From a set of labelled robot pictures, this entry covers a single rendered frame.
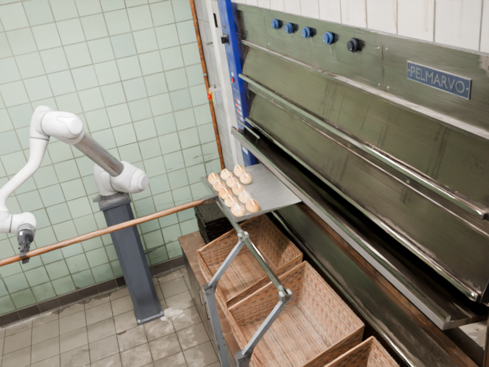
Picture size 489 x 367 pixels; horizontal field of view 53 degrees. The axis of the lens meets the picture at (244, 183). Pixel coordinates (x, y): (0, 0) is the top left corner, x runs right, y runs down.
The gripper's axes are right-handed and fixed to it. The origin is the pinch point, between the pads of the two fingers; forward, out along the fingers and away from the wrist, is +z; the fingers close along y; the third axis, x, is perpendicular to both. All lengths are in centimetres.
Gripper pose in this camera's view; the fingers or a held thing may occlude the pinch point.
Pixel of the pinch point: (24, 255)
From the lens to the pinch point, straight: 263.6
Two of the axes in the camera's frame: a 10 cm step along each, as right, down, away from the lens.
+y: 1.5, 8.8, 4.6
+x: -9.3, 2.8, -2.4
